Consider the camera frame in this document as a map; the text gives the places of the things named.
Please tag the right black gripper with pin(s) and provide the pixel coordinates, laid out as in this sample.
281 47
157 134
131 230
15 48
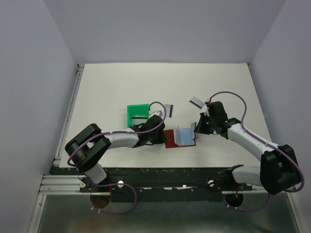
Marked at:
200 128

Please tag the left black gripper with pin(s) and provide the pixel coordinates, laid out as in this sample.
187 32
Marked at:
162 138

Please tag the red card holder wallet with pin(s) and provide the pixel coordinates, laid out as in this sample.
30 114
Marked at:
178 138

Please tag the white striped card back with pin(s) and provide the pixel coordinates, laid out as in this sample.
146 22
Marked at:
169 110

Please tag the white striped card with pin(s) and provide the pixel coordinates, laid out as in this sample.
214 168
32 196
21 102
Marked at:
169 110
193 133

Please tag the green plastic card tray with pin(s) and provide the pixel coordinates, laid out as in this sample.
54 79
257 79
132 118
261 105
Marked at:
136 110

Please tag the white striped card front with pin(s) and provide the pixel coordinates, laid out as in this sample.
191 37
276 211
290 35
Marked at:
193 133

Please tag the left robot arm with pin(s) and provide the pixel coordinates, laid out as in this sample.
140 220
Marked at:
86 148

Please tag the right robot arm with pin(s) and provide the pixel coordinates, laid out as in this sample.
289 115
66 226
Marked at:
278 170

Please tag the silver card in tray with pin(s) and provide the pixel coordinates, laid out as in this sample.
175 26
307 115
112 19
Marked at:
136 120

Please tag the white magnetic stripe card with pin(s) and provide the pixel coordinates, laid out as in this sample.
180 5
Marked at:
197 103

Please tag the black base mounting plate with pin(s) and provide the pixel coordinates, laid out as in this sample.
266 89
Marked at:
165 184

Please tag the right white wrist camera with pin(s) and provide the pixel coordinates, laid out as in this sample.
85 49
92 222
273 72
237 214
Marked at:
207 110

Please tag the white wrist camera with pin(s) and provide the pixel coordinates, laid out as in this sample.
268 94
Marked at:
207 110
158 113

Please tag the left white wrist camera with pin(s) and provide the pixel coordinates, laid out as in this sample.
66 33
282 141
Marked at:
158 113

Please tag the left aluminium rail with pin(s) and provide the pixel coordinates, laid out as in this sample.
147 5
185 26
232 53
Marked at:
60 147

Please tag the aluminium rail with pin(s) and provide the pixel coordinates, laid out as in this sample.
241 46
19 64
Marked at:
60 147
74 185

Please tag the front aluminium rail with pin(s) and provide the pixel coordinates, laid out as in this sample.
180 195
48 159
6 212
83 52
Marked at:
74 185

